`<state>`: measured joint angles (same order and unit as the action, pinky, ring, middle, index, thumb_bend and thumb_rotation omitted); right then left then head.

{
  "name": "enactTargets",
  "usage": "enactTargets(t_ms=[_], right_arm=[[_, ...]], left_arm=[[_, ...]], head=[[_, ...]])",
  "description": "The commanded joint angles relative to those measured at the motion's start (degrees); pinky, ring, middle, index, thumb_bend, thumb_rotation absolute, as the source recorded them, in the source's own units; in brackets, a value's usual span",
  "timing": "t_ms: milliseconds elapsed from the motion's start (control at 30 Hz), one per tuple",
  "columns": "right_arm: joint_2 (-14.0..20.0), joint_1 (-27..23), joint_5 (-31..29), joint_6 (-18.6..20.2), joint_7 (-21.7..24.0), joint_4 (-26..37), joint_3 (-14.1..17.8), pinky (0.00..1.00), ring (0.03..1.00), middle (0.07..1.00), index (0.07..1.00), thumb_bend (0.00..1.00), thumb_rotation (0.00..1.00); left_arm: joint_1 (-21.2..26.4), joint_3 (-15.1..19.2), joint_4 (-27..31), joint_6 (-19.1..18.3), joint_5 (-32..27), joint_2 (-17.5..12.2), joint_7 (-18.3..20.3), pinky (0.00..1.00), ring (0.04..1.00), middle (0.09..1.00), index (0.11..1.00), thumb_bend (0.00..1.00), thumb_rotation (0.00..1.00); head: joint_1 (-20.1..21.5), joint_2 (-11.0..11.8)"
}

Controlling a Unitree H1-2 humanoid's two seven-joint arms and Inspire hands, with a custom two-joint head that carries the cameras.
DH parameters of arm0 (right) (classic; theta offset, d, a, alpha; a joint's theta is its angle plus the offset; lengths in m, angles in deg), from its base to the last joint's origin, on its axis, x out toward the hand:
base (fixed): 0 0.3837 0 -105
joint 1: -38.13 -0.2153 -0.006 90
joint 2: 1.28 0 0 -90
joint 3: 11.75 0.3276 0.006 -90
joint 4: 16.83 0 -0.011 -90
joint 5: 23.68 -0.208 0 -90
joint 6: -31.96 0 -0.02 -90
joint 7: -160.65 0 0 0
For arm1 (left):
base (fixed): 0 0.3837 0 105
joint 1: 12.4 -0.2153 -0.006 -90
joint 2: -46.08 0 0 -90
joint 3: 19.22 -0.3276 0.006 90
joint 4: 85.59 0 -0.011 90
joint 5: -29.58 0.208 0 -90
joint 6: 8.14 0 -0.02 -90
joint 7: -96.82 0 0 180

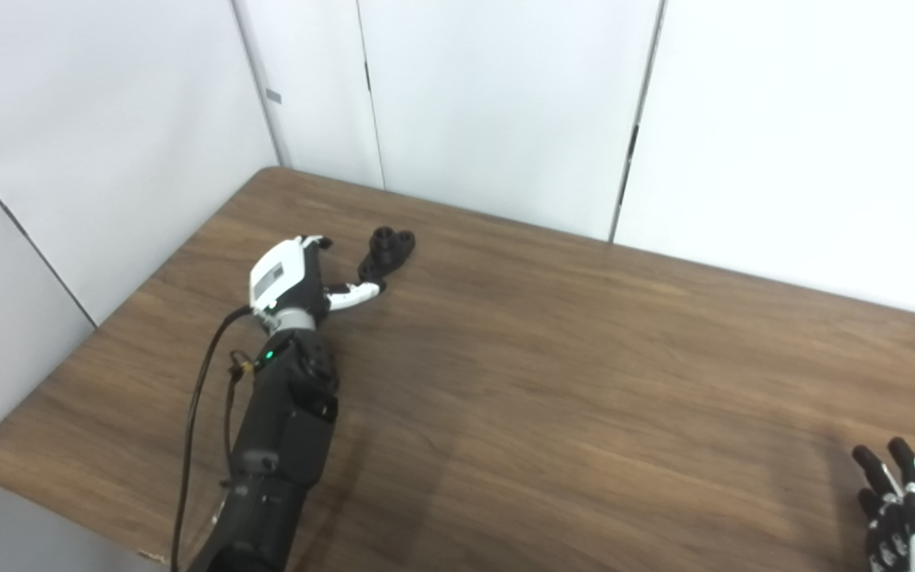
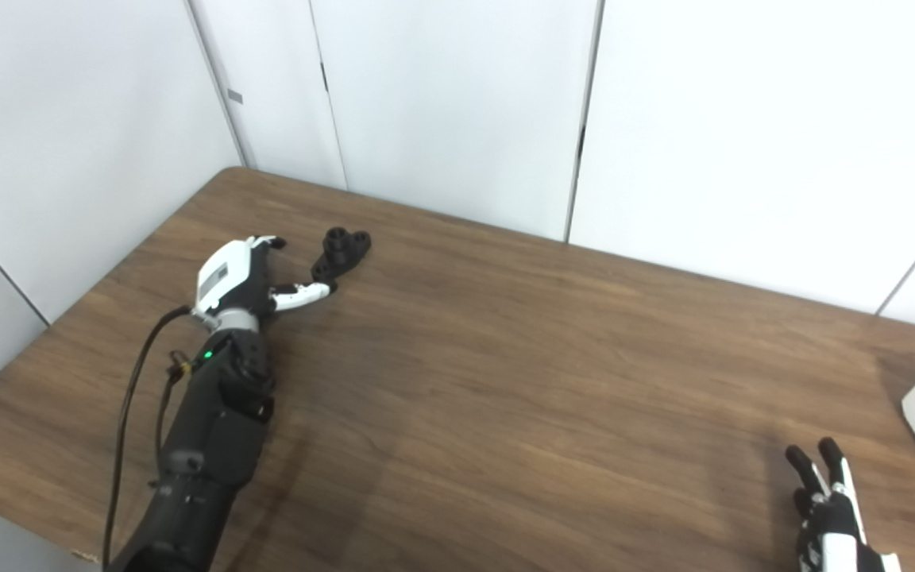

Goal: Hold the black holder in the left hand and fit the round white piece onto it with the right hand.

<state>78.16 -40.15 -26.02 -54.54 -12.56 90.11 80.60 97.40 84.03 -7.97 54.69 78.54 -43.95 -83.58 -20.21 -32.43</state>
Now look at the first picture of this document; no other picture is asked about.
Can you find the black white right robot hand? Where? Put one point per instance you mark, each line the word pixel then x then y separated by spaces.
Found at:
pixel 906 532

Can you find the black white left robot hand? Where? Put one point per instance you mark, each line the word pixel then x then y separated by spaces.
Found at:
pixel 279 274

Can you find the black plastic holder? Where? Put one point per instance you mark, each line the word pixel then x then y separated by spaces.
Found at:
pixel 388 246

